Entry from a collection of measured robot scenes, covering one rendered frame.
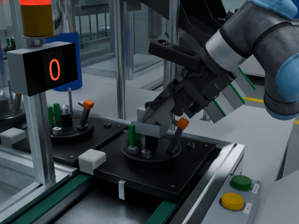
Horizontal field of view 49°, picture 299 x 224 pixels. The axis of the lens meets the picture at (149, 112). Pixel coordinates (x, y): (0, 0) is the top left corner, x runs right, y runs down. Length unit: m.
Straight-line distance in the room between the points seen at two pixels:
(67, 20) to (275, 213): 1.19
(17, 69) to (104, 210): 0.32
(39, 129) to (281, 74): 0.44
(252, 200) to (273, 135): 0.56
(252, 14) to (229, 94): 0.46
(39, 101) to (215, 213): 0.38
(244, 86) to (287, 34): 0.61
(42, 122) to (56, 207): 0.17
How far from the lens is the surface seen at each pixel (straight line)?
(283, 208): 0.85
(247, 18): 0.59
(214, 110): 0.90
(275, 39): 0.56
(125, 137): 0.86
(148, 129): 0.73
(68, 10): 1.59
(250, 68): 4.91
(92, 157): 0.73
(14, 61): 0.58
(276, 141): 1.16
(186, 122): 0.70
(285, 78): 0.54
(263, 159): 1.03
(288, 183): 0.94
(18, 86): 0.59
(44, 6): 0.58
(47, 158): 0.70
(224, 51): 0.60
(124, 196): 0.70
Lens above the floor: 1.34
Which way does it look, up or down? 21 degrees down
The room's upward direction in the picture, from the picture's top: straight up
